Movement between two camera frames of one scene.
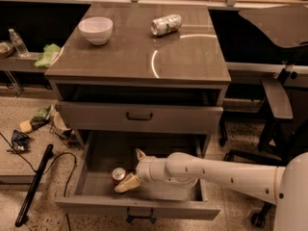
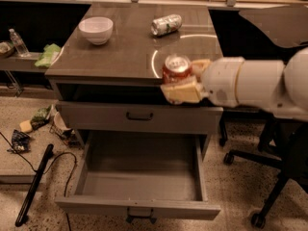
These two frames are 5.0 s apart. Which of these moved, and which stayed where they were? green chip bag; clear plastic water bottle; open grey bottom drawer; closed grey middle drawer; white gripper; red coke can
Moved: red coke can; white gripper
Stayed: open grey bottom drawer; clear plastic water bottle; green chip bag; closed grey middle drawer
